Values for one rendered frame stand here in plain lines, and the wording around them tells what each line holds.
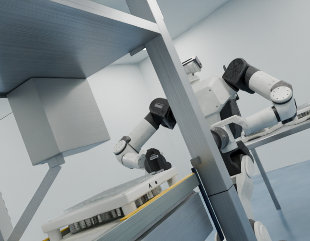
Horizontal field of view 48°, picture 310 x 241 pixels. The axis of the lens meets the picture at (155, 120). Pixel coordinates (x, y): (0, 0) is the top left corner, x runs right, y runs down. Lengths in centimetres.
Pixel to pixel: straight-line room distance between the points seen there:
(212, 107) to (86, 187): 405
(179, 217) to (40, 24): 48
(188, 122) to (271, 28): 510
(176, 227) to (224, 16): 567
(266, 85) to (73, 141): 84
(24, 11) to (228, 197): 64
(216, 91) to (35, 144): 87
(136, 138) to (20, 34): 109
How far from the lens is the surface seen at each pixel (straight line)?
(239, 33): 613
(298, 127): 220
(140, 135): 168
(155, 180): 77
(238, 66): 155
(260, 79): 148
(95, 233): 74
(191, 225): 81
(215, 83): 154
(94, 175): 554
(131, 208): 68
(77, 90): 101
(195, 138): 91
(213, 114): 153
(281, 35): 589
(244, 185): 149
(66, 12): 66
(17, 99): 94
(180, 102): 92
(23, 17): 63
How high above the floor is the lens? 101
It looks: 5 degrees up
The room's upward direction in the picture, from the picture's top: 22 degrees counter-clockwise
